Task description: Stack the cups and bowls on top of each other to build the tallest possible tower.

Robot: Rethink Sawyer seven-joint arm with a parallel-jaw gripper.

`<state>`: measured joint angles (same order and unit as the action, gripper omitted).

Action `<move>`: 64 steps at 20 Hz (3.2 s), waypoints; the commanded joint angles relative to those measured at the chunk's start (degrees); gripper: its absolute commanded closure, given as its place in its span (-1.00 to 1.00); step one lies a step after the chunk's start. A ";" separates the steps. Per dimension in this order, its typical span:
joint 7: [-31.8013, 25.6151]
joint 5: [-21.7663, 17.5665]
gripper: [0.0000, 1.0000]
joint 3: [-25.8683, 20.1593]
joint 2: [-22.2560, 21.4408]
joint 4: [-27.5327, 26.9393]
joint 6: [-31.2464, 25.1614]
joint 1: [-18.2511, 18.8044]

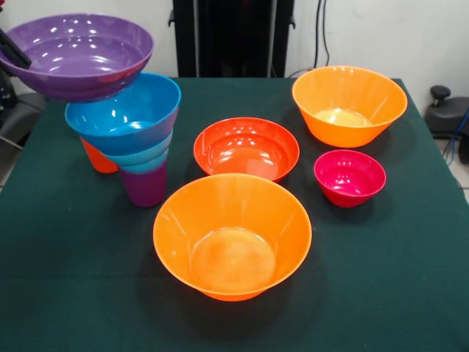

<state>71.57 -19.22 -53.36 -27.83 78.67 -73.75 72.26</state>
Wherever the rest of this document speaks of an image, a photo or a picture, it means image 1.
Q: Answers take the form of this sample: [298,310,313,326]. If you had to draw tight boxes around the black cable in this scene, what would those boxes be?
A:
[288,0,333,78]

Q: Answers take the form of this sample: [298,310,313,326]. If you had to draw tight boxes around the red-orange bowl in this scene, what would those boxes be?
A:
[193,117,300,183]

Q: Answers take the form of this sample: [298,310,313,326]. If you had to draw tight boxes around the large orange bowl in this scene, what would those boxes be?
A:
[292,65,408,149]
[152,173,313,302]

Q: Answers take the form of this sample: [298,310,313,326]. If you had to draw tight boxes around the purple cup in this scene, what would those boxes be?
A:
[119,160,169,208]

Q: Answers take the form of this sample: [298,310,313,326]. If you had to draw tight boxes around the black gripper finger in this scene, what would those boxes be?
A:
[0,27,33,70]

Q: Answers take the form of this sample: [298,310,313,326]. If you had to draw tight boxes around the large blue bowl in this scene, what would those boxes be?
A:
[64,72,182,155]

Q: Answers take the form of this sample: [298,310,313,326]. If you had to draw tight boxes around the black pedestal leg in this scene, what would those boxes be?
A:
[0,69,48,147]
[424,85,469,139]

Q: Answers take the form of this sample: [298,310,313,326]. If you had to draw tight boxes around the small blue bowl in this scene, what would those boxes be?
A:
[102,130,174,174]

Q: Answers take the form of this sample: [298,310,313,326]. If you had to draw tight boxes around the blue cable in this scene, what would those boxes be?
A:
[442,109,469,166]

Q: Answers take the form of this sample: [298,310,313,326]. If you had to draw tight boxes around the orange cup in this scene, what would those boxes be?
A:
[79,137,119,174]

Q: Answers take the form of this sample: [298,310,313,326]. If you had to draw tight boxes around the pink bowl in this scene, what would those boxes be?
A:
[313,149,387,208]

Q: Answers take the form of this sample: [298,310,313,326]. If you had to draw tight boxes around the dark green tablecloth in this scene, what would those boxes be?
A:
[0,75,469,352]

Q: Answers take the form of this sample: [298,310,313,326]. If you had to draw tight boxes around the purple bowl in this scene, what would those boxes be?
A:
[0,13,155,104]

